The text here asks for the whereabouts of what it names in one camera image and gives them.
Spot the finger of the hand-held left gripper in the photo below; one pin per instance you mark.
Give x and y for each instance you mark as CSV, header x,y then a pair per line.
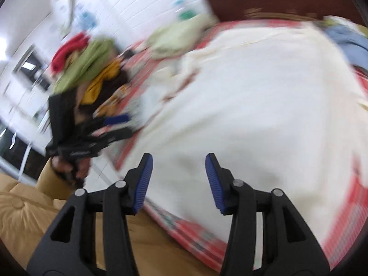
x,y
115,120
115,136

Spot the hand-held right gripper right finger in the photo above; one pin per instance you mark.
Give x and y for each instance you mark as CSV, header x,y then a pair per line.
x,y
214,181

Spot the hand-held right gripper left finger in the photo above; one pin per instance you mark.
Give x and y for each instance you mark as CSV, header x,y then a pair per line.
x,y
143,178

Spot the white knit sweater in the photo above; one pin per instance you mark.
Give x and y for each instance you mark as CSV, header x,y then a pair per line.
x,y
244,106

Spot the pile of colourful clothes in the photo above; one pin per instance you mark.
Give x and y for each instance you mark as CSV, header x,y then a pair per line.
x,y
86,63

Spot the person's left hand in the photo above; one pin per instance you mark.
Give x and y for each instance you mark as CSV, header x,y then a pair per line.
x,y
61,164

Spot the orange printed garment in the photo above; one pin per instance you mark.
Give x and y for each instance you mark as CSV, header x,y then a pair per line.
x,y
115,101

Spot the dark brown garment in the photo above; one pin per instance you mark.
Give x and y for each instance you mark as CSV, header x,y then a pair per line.
x,y
118,82

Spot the mustard yellow garment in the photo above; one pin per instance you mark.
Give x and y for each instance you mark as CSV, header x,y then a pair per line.
x,y
100,83

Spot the dark window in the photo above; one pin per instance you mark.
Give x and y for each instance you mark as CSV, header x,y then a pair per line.
x,y
31,69

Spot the dark glass door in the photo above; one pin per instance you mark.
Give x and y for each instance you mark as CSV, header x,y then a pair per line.
x,y
14,152

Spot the red plaid bed sheet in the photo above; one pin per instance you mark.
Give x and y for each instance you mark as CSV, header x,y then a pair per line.
x,y
201,241

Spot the red garment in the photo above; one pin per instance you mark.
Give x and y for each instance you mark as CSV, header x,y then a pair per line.
x,y
69,49

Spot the pale yellow cloth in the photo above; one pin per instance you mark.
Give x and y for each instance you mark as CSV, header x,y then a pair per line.
x,y
172,37

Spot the person's tan jacket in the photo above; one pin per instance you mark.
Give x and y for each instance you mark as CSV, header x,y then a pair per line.
x,y
23,221

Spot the green label water bottle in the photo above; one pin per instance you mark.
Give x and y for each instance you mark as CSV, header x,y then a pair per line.
x,y
185,13

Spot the light blue knit garment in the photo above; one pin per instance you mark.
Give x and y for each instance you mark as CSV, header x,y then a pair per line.
x,y
348,40

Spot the cream yellow garment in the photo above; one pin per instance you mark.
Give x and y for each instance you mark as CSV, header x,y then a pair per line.
x,y
339,21

